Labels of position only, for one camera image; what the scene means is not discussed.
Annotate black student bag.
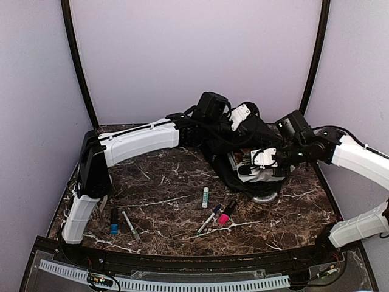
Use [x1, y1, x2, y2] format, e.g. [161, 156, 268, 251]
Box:
[185, 102, 292, 198]

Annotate dog picture book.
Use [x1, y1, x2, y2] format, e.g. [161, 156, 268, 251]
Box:
[227, 148, 259, 172]

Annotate white cloth pouch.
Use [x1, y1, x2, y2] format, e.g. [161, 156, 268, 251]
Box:
[237, 165, 286, 183]

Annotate white glue stick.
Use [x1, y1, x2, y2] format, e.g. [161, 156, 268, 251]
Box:
[201, 187, 209, 209]

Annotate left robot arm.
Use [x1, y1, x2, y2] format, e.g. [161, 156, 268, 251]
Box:
[60, 92, 260, 265]

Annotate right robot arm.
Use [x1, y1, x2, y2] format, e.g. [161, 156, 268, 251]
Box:
[274, 110, 388, 264]

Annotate white pen blue cap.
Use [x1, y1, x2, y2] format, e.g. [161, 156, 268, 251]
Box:
[196, 204, 222, 235]

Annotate white thin pen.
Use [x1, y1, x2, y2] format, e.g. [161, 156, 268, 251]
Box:
[122, 210, 140, 241]

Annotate black marker blue cap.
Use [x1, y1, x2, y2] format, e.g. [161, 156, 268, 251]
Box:
[110, 208, 119, 235]

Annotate cream patterned mug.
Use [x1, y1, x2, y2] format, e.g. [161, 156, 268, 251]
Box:
[92, 195, 108, 218]

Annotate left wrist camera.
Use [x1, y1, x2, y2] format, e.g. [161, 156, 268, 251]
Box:
[229, 102, 259, 131]

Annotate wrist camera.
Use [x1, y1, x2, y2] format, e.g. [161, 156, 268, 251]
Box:
[250, 147, 278, 169]
[229, 102, 259, 131]

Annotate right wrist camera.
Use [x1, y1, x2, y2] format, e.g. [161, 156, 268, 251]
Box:
[250, 147, 278, 169]

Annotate right black frame post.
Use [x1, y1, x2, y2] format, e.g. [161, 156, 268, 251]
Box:
[299, 0, 331, 115]

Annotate black frame post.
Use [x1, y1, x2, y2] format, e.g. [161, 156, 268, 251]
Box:
[299, 0, 331, 115]
[60, 0, 100, 130]

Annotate white slotted cable duct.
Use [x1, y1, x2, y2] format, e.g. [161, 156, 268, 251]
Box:
[38, 260, 291, 291]

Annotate black front rail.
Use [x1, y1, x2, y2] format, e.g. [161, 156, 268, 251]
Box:
[33, 236, 359, 274]

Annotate left black frame post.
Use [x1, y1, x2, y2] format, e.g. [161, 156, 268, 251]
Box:
[60, 0, 100, 130]

